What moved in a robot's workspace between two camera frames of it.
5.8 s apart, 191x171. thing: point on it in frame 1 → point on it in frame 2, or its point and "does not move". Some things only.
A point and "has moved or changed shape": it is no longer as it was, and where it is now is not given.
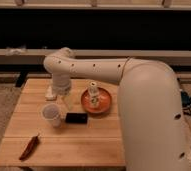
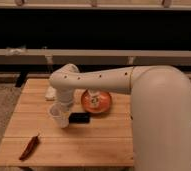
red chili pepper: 30,147 does not move
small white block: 49,95 does not move
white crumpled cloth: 15,51 does not move
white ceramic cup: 52,112 has moved or changed shape
